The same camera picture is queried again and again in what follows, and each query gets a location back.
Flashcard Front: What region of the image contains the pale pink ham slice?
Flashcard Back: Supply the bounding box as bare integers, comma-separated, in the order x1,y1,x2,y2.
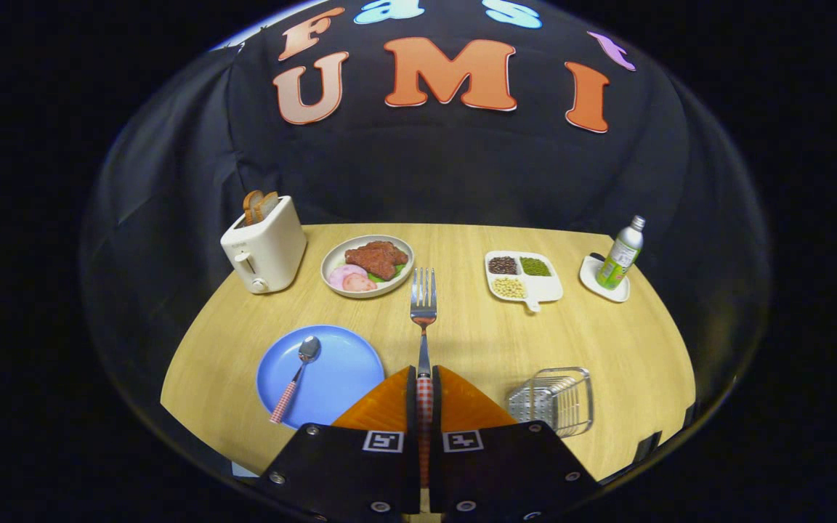
328,264,368,290

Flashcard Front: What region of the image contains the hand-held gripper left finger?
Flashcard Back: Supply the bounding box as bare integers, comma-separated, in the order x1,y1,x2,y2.
257,365,423,523

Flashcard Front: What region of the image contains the fork with red checkered handle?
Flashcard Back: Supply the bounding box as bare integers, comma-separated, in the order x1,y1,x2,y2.
410,267,437,487

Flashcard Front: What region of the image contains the spoon with red checkered handle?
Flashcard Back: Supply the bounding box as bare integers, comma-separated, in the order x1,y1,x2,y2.
269,336,322,425

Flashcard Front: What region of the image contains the white divided tray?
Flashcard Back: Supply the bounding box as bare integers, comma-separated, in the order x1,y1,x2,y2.
485,251,564,313

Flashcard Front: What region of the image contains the brown meat piece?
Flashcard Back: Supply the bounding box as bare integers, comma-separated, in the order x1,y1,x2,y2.
344,240,410,281

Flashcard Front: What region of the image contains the white coaster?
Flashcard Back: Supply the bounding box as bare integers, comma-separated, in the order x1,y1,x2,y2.
580,253,631,303

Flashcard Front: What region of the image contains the metal wire basket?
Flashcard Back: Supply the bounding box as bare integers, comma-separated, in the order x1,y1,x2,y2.
507,367,594,438

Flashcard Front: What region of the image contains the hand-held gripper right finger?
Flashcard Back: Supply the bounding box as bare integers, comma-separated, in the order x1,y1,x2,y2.
429,365,601,523

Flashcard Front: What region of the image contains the white toaster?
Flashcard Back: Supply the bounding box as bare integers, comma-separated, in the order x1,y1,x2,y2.
220,195,308,294

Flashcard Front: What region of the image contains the white round food plate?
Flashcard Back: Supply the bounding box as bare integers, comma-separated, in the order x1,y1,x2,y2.
320,235,416,299

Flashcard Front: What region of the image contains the green and silver bottle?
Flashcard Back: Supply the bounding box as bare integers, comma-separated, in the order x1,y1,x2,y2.
596,215,646,291

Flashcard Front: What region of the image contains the blue round plate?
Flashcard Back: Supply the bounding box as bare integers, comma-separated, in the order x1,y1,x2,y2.
256,325,386,429

